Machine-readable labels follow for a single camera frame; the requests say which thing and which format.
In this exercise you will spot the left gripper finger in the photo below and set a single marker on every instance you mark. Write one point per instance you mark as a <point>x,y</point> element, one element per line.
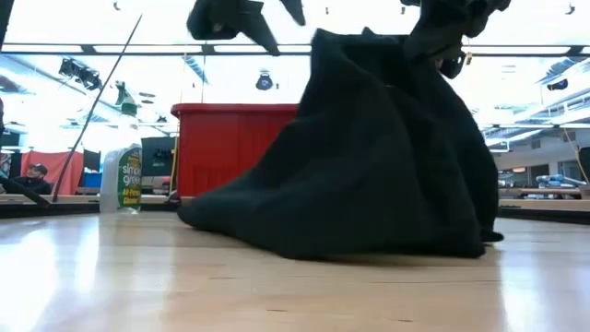
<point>295,11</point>
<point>263,37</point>

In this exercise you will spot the black t-shirt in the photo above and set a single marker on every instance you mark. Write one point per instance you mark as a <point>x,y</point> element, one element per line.
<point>369,161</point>

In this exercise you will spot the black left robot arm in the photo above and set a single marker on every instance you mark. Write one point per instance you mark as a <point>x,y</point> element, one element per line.
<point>4,18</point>

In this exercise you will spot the light blue background robot arm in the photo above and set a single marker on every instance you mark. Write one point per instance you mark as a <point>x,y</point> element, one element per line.
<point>560,181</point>

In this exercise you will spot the red plastic laundry basket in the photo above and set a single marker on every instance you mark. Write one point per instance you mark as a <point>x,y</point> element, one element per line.
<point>221,147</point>

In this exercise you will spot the black ceiling speaker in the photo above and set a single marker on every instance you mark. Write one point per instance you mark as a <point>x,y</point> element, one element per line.
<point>558,85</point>

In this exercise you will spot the black ceiling light cluster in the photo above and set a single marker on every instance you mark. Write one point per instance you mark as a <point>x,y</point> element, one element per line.
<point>80,74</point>

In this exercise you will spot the black background monitor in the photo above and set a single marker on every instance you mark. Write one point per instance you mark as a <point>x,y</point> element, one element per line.
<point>159,157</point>

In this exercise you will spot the cleaner spray bottle green label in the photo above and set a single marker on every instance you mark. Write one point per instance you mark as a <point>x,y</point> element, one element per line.
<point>129,180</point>

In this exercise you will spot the black background panel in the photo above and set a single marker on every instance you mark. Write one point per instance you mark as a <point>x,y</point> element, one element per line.
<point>585,166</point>

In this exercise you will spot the small blue bin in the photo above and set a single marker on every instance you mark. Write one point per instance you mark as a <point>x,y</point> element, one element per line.
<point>92,180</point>

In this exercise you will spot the red cloth partition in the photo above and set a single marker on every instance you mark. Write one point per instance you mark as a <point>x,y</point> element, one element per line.
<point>60,168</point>

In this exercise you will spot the person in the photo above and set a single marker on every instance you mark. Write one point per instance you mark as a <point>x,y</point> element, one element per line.
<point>34,182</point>

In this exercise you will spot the black overhead frame crossbar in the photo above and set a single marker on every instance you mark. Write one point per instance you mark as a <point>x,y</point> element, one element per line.
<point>208,50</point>

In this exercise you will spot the round black ceiling camera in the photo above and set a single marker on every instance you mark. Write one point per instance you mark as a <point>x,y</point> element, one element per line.
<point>264,83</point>

